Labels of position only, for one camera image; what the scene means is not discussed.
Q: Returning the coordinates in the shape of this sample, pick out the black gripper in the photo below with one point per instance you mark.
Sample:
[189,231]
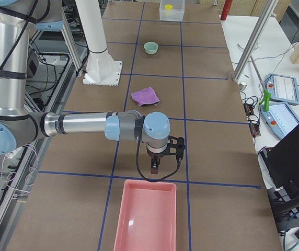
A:
[155,156]

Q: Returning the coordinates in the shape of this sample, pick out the mint green bowl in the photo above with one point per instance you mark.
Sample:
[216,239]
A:
[151,48]

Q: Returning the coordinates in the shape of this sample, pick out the yellow plastic cup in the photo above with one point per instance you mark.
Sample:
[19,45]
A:
[168,7]

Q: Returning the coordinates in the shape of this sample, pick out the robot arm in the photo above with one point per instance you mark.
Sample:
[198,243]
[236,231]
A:
[19,127]

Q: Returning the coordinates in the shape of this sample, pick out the pink plastic tray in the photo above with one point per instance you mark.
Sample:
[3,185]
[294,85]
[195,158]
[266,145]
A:
[147,218]

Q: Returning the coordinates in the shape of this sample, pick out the purple cloth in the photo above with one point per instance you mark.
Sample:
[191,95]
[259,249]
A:
[145,96]

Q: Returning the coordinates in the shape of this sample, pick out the small metal cylinder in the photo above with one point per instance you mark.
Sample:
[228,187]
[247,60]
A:
[242,85]

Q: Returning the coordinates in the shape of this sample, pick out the teach pendant near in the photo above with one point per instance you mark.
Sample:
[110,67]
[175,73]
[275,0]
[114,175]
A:
[280,118]

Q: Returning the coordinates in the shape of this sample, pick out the teach pendant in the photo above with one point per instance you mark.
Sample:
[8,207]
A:
[280,118]
[282,88]

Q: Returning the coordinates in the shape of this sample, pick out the black laptop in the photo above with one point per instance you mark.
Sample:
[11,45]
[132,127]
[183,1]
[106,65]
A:
[282,162]

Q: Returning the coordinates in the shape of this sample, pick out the teach pendant far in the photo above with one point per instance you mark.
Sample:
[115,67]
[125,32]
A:
[282,88]

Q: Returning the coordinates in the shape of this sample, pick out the clear plastic bin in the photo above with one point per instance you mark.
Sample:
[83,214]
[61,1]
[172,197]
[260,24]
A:
[177,12]

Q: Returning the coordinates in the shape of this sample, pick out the red fire extinguisher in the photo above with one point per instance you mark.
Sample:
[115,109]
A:
[225,10]

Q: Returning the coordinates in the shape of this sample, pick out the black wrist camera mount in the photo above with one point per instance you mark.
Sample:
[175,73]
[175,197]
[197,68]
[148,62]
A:
[176,147]

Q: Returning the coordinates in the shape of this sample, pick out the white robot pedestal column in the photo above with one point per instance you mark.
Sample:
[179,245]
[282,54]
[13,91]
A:
[101,68]

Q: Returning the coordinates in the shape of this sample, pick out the green handled reach grabber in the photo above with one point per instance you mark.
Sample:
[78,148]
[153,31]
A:
[266,95]

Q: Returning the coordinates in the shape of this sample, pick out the aluminium frame post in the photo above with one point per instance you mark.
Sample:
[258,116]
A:
[254,37]

